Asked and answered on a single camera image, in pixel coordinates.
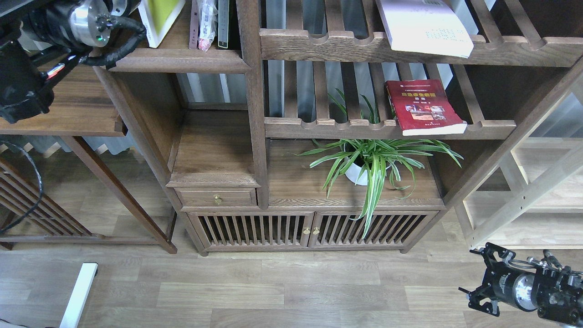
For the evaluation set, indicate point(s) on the brass drawer knob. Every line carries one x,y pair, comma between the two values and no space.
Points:
218,199

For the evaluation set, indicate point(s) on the light wooden shelf unit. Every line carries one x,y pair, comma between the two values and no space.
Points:
542,207

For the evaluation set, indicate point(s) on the dark wooden side table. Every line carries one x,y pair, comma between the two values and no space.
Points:
83,108

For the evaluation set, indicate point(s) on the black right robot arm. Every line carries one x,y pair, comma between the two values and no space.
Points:
545,286

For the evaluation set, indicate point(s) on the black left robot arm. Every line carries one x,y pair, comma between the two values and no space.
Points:
43,40

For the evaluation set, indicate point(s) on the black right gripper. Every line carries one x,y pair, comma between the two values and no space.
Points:
502,283

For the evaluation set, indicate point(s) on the red book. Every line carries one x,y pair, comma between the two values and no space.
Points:
422,108

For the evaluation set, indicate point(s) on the white book pink cover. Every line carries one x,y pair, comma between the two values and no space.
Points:
424,26

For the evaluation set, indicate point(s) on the dark wooden bookshelf cabinet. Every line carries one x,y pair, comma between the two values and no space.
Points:
233,122

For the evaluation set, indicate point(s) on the pink spine upright book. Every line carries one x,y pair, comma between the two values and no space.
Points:
194,26

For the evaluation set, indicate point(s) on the white book green cover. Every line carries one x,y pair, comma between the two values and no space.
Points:
158,17

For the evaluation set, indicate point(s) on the dark green upright book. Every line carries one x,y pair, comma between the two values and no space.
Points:
227,25

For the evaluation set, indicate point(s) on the white metal leg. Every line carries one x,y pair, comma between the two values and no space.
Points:
80,293

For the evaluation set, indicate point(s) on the plastic wrapped white book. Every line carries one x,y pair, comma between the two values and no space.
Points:
207,23

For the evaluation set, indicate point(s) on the white plant pot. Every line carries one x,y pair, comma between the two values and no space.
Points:
367,162

